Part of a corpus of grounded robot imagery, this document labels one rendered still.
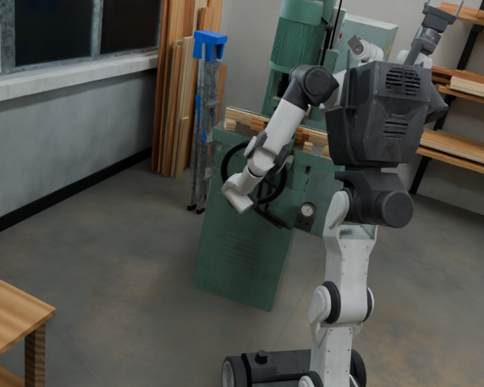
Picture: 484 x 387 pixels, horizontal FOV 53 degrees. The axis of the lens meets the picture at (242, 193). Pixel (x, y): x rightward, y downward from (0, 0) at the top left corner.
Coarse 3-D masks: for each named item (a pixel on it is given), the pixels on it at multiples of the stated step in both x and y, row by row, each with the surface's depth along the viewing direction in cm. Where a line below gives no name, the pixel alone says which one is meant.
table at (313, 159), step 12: (216, 132) 223; (228, 132) 221; (240, 132) 223; (252, 132) 226; (300, 144) 224; (300, 156) 217; (312, 156) 216; (288, 168) 211; (324, 168) 217; (336, 168) 215
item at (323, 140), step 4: (244, 116) 233; (248, 116) 234; (244, 120) 234; (248, 120) 233; (248, 124) 234; (312, 136) 228; (316, 136) 228; (320, 136) 228; (308, 140) 229; (312, 140) 229; (316, 140) 229; (320, 140) 228; (324, 140) 228; (320, 144) 229; (324, 144) 228
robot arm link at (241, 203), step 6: (228, 192) 179; (234, 192) 179; (228, 198) 180; (234, 198) 179; (240, 198) 178; (246, 198) 179; (234, 204) 179; (240, 204) 178; (246, 204) 178; (252, 204) 181; (240, 210) 178; (246, 210) 183
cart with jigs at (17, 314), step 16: (0, 288) 156; (16, 288) 158; (0, 304) 150; (16, 304) 151; (32, 304) 153; (0, 320) 144; (16, 320) 146; (32, 320) 147; (0, 336) 139; (16, 336) 140; (32, 336) 152; (0, 352) 136; (32, 352) 155; (0, 368) 171; (32, 368) 158; (0, 384) 165; (16, 384) 166; (32, 384) 161
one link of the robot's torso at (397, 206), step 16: (336, 176) 165; (352, 176) 156; (368, 176) 149; (384, 176) 152; (368, 192) 147; (384, 192) 145; (400, 192) 143; (368, 208) 148; (384, 208) 141; (400, 208) 143; (384, 224) 144; (400, 224) 143
